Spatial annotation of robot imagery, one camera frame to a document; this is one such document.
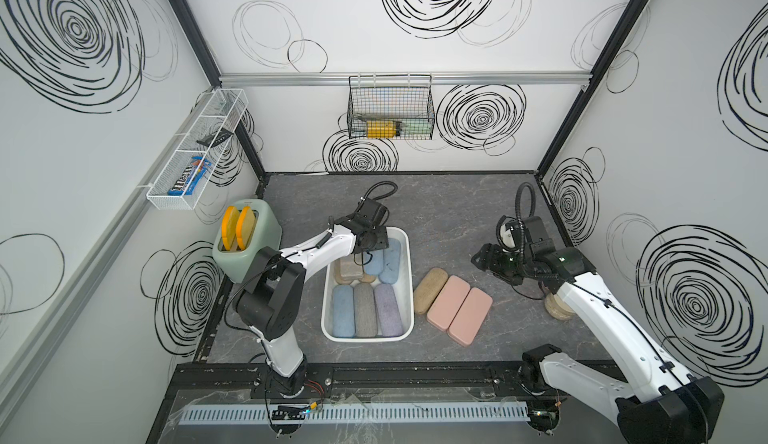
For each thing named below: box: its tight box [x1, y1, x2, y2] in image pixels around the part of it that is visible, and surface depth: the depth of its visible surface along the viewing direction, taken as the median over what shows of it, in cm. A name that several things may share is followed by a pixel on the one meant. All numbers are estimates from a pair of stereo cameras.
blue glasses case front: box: [379, 238, 401, 285], surface depth 93 cm
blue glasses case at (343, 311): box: [332, 285, 356, 338], surface depth 83 cm
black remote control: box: [196, 128, 234, 148], surface depth 82 cm
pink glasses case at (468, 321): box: [447, 287, 493, 347], surface depth 84 cm
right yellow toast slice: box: [236, 206, 255, 251], surface depth 80 cm
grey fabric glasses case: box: [354, 282, 378, 337], surface depth 83 cm
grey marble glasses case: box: [333, 253, 364, 285], surface depth 87 cm
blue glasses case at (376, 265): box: [364, 249, 384, 275], surface depth 88 cm
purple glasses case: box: [373, 283, 404, 337], surface depth 84 cm
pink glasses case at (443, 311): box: [427, 275, 470, 331], surface depth 87 cm
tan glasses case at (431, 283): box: [414, 267, 448, 315], surface depth 88 cm
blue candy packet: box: [167, 156, 212, 196], surface depth 71 cm
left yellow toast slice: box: [221, 206, 239, 251], surface depth 80 cm
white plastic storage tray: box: [321, 227, 415, 343], surface depth 84 cm
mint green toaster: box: [212, 198, 283, 284], surface depth 82 cm
